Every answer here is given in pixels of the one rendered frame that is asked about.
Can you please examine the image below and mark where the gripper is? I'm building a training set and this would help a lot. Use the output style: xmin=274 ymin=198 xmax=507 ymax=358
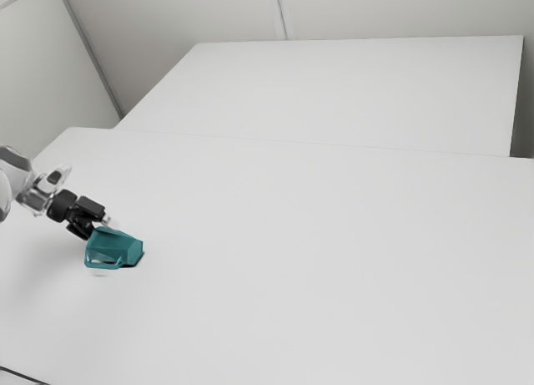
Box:
xmin=46 ymin=189 xmax=121 ymax=241

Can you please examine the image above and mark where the teal faceted mug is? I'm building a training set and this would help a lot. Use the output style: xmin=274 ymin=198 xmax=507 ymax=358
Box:
xmin=84 ymin=226 xmax=146 ymax=270

